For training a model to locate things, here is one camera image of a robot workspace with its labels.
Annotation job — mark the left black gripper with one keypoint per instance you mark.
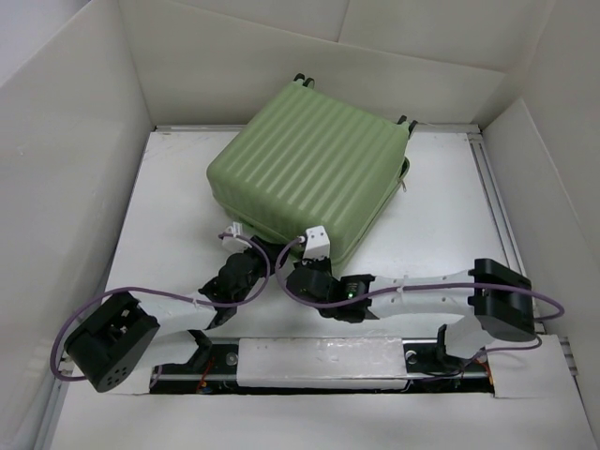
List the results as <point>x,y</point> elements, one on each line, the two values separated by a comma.
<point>257,251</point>

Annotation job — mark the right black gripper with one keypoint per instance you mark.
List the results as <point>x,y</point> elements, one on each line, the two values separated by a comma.
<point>311,262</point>

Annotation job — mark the green hard-shell suitcase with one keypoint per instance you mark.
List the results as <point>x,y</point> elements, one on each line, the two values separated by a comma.
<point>306,160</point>

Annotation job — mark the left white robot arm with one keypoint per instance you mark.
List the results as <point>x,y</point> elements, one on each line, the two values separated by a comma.
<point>133,328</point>

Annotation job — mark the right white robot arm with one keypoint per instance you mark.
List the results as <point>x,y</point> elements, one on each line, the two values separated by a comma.
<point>490,302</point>

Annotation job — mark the white foam block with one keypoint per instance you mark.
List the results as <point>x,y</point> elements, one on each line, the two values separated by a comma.
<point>322,363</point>

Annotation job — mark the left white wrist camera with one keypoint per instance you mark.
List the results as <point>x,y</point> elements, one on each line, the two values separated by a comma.
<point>234,239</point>

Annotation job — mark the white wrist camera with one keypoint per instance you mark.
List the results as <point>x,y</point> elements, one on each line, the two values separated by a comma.
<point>316,244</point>
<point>234,239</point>

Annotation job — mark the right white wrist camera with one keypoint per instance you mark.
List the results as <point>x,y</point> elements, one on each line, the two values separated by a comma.
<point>316,244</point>

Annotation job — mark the metal base rail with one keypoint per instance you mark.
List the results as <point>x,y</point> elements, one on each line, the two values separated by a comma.
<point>543,372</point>

